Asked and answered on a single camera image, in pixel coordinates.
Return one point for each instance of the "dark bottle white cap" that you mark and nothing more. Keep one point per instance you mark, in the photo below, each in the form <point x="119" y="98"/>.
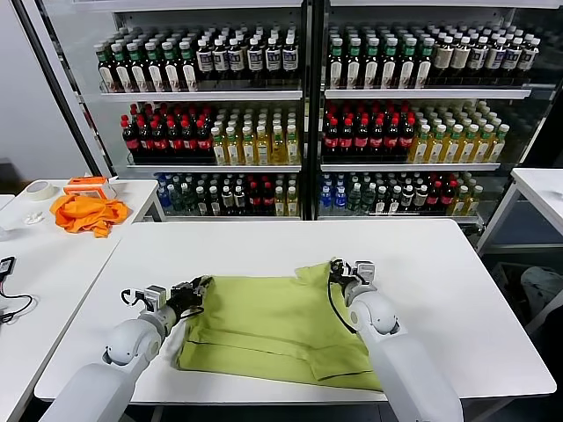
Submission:
<point x="213" y="202"/>
<point x="200" y="202"/>
<point x="394" y="202"/>
<point x="381" y="202"/>

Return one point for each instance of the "dark bottle beige label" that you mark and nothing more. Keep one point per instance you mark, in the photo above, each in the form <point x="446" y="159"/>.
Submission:
<point x="443" y="58"/>
<point x="461" y="58"/>

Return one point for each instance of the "beige masking tape roll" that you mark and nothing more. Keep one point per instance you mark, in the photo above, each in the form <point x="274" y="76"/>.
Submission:
<point x="39" y="190"/>

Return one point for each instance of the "orange and white box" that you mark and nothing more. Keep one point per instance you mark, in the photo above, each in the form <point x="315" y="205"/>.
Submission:
<point x="85" y="186"/>

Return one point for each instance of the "light green t-shirt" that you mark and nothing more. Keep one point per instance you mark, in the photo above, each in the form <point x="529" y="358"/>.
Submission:
<point x="264" y="321"/>

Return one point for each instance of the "drinks display cabinet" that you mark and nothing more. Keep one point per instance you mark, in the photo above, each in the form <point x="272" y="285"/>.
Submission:
<point x="417" y="3"/>
<point x="197" y="3"/>

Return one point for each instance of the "white side table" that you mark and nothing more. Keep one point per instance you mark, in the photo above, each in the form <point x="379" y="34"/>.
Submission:
<point x="540" y="189"/>
<point x="53" y="272"/>

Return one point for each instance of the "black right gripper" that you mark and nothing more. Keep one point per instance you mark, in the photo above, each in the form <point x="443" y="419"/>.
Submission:
<point x="345" y="280"/>

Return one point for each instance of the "dark bottle blue label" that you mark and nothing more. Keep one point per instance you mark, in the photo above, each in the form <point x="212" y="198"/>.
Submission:
<point x="255" y="59"/>
<point x="205" y="59"/>
<point x="272" y="59"/>
<point x="236" y="59"/>
<point x="478" y="58"/>
<point x="221" y="59"/>
<point x="528" y="60"/>
<point x="495" y="59"/>
<point x="512" y="60"/>
<point x="290" y="59"/>

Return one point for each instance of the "black bottle tray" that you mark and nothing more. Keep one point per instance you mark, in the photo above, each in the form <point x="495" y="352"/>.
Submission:
<point x="364" y="157"/>
<point x="171" y="157"/>

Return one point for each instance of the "green clear soda bottle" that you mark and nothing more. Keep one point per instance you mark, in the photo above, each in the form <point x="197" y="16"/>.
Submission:
<point x="354" y="201"/>
<point x="368" y="200"/>
<point x="176" y="200"/>
<point x="188" y="200"/>

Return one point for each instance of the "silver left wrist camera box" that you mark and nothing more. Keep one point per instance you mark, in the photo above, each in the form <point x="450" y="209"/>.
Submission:
<point x="155" y="298"/>

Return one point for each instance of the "dark bottle white label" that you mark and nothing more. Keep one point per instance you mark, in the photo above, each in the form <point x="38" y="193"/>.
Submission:
<point x="407" y="201"/>
<point x="226" y="201"/>
<point x="239" y="201"/>
<point x="421" y="201"/>

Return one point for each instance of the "black crate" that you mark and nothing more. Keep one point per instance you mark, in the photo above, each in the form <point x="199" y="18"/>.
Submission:
<point x="505" y="281"/>

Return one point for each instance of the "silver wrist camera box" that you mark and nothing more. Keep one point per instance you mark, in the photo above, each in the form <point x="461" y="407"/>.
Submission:
<point x="365" y="272"/>
<point x="155" y="298"/>

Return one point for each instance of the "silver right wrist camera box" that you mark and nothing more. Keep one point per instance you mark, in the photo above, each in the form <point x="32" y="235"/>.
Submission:
<point x="365" y="272"/>

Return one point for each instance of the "white metal shelf board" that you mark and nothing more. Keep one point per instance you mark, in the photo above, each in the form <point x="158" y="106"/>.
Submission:
<point x="408" y="167"/>
<point x="210" y="168"/>
<point x="426" y="93"/>
<point x="197" y="96"/>

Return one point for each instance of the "black framed glass door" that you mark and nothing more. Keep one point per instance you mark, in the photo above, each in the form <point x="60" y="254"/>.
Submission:
<point x="63" y="88"/>

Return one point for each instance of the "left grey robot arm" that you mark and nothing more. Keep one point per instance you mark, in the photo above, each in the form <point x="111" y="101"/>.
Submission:
<point x="123" y="347"/>

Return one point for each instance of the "small white crumpled object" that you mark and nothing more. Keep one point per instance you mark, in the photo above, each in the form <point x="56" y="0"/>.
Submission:
<point x="34" y="217"/>

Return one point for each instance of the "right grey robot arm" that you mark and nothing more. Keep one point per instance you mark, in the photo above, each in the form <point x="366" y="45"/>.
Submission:
<point x="396" y="351"/>

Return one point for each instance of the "crumpled orange cloth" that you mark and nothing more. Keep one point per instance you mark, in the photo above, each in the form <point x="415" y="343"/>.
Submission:
<point x="89" y="215"/>

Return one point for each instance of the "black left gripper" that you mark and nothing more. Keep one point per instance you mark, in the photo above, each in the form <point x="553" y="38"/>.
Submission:
<point x="187" y="300"/>

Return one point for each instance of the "dark tea bottle green cap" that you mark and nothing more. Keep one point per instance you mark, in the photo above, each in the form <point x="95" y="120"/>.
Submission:
<point x="106" y="70"/>
<point x="336" y="63"/>
<point x="371" y="63"/>
<point x="170" y="68"/>
<point x="424" y="63"/>
<point x="154" y="68"/>
<point x="122" y="69"/>
<point x="354" y="63"/>
<point x="188" y="67"/>
<point x="407" y="63"/>
<point x="389" y="63"/>
<point x="137" y="69"/>

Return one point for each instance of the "blue water bottle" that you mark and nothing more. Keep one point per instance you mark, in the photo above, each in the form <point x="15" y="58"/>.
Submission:
<point x="326" y="201"/>
<point x="163" y="198"/>
<point x="340" y="201"/>

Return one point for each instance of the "yellow juice bottle green label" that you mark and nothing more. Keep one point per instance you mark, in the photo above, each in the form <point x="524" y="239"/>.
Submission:
<point x="468" y="147"/>
<point x="420" y="147"/>
<point x="248" y="149"/>
<point x="280" y="203"/>
<point x="483" y="147"/>
<point x="499" y="147"/>
<point x="278" y="148"/>
<point x="474" y="202"/>
<point x="219" y="149"/>
<point x="436" y="147"/>
<point x="452" y="147"/>
<point x="234" y="149"/>
<point x="262" y="149"/>
<point x="292" y="203"/>
<point x="293" y="148"/>
<point x="460" y="202"/>

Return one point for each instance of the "cola bottle red cap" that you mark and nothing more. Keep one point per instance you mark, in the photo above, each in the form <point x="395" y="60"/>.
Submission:
<point x="377" y="138"/>
<point x="331" y="138"/>
<point x="434" y="200"/>
<point x="268" y="200"/>
<point x="145" y="138"/>
<point x="174" y="138"/>
<point x="203" y="138"/>
<point x="189" y="138"/>
<point x="130" y="138"/>
<point x="159" y="138"/>
<point x="448" y="200"/>
<point x="392" y="138"/>
<point x="362" y="138"/>
<point x="347" y="138"/>
<point x="407" y="138"/>
<point x="254" y="200"/>

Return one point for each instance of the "grey plastic bag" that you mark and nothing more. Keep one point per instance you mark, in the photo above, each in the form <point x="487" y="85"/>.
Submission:
<point x="543" y="285"/>

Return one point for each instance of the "small black device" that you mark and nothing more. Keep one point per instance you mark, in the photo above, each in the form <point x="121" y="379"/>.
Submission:
<point x="6" y="266"/>

